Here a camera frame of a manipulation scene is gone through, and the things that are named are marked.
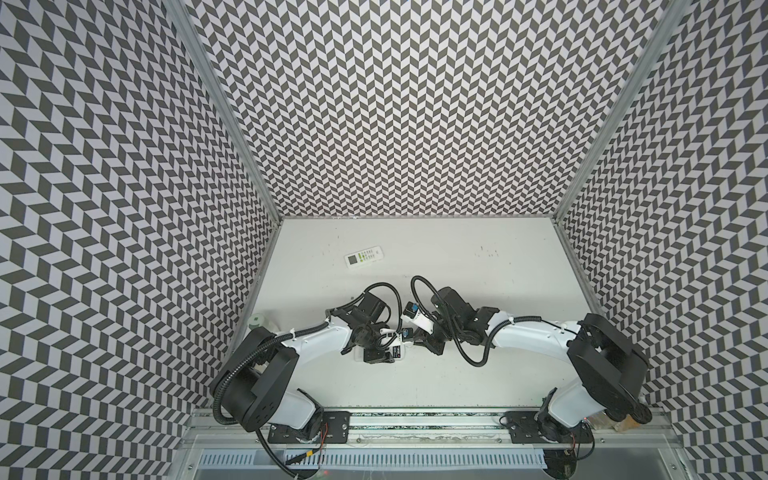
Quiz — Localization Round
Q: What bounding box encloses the white remote with green buttons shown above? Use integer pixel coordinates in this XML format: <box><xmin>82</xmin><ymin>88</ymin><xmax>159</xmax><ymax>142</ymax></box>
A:
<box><xmin>343</xmin><ymin>246</ymin><xmax>384</xmax><ymax>269</ymax></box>

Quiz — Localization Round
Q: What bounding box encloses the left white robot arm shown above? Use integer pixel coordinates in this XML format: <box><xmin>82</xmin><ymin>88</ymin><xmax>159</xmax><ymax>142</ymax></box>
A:
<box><xmin>209</xmin><ymin>282</ymin><xmax>403</xmax><ymax>433</ymax></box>

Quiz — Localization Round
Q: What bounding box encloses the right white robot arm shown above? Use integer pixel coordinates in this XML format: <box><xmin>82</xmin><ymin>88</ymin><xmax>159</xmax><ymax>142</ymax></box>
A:
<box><xmin>403</xmin><ymin>275</ymin><xmax>652</xmax><ymax>443</ymax></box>

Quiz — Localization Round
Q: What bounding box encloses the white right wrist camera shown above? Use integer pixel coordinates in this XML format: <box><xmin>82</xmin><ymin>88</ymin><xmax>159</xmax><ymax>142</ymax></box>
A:
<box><xmin>401</xmin><ymin>302</ymin><xmax>434</xmax><ymax>334</ymax></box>

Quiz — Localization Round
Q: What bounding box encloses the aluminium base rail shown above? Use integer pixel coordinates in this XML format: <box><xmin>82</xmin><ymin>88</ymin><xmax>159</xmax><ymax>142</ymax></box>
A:
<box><xmin>179</xmin><ymin>407</ymin><xmax>681</xmax><ymax>451</ymax></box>

